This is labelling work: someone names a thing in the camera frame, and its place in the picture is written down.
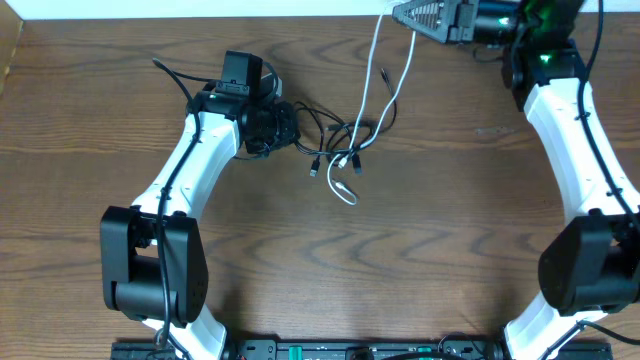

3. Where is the black USB cable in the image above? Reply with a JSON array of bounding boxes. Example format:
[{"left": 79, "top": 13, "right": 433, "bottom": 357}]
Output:
[{"left": 292, "top": 68, "right": 399, "bottom": 178}]

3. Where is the white USB cable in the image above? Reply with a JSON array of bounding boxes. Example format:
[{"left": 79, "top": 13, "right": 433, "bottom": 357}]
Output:
[{"left": 326, "top": 0, "right": 418, "bottom": 207}]

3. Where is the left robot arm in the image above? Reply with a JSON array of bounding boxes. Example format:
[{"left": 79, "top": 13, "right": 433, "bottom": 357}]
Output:
[{"left": 100, "top": 50, "right": 300, "bottom": 359}]

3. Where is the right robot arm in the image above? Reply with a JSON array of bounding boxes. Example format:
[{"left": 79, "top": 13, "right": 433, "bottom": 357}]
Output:
[{"left": 392, "top": 0, "right": 639, "bottom": 359}]

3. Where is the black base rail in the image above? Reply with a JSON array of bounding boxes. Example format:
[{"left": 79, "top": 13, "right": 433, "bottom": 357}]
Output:
[{"left": 108, "top": 334, "right": 614, "bottom": 360}]

